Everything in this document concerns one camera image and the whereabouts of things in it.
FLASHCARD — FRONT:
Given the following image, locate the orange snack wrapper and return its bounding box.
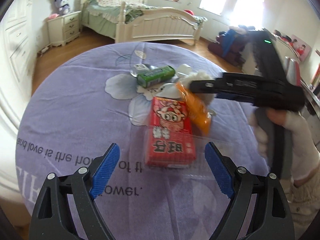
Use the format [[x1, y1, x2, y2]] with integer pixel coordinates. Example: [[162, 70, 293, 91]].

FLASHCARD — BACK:
[[175, 82, 212, 135]]

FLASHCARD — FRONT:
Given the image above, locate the dark massage chair with clothes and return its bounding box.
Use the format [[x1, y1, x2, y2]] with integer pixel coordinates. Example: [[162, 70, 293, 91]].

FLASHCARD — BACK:
[[208, 25, 255, 68]]

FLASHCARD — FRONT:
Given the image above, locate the white wooden bed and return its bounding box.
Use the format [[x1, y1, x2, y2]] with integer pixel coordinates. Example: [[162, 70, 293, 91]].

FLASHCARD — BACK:
[[80, 0, 207, 43]]

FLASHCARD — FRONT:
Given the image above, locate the white wardrobe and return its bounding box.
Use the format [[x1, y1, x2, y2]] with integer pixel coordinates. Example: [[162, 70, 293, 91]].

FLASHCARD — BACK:
[[1, 0, 36, 129]]

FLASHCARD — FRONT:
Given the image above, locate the white fluffy tissue ball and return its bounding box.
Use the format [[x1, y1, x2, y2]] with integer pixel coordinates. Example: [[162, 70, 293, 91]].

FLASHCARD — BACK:
[[179, 70, 214, 106]]

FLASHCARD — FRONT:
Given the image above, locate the red milk carton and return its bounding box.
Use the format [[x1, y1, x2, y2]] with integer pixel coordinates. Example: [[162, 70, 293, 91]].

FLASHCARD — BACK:
[[145, 96, 196, 168]]

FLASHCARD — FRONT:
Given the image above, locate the clear eye drop bottle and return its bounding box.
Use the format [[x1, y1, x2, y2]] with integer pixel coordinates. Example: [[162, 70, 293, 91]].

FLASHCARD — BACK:
[[130, 63, 158, 77]]

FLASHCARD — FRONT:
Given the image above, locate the green doublemint gum box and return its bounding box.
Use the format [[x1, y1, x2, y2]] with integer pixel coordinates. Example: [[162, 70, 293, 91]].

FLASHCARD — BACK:
[[137, 66, 175, 88]]

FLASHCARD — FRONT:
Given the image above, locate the framed red photo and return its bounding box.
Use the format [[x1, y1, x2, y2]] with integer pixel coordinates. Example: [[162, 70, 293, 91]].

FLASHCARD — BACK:
[[289, 35, 311, 62]]

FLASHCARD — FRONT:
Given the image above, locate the white nightstand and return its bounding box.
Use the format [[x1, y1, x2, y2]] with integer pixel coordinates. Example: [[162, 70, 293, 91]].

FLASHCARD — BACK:
[[47, 11, 81, 47]]

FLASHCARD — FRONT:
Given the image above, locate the white bottle cap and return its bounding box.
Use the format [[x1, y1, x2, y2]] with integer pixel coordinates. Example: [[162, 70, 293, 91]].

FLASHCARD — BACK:
[[176, 64, 193, 78]]

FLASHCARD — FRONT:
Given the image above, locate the white gloved right hand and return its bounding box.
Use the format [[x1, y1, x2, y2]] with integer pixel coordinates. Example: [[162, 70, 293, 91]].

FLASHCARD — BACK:
[[248, 109, 320, 182]]

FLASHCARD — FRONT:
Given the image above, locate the purple plush toy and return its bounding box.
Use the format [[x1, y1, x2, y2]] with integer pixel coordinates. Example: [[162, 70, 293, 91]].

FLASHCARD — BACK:
[[54, 0, 70, 16]]

